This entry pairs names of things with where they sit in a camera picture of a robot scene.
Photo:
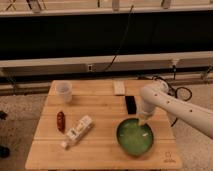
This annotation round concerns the white wall outlet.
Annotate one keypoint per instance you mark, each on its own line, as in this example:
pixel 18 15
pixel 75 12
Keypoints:
pixel 90 68

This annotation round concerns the clear plastic cup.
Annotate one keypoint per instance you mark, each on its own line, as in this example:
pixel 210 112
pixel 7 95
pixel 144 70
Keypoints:
pixel 64 91

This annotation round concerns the white tube bottle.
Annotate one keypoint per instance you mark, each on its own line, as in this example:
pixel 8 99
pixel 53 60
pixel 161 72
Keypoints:
pixel 74 135

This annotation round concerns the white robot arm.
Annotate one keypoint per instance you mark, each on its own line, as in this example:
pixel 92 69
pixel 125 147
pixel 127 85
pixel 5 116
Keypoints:
pixel 155 95

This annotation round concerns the brown red oblong object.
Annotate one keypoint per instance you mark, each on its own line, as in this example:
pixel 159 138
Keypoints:
pixel 61 121

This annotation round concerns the white wall rail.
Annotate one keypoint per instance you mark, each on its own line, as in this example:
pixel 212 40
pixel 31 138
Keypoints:
pixel 133 62

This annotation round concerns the translucent gripper tool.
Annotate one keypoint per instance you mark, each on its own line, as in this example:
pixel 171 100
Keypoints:
pixel 143 119

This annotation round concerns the green ceramic bowl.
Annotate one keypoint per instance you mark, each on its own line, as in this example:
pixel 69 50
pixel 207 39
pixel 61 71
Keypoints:
pixel 134 139

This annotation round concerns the black rectangular block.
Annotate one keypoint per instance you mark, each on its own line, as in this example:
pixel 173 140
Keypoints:
pixel 130 104

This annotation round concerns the white rectangular block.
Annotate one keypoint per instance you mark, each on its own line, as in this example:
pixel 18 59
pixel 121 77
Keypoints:
pixel 119 88

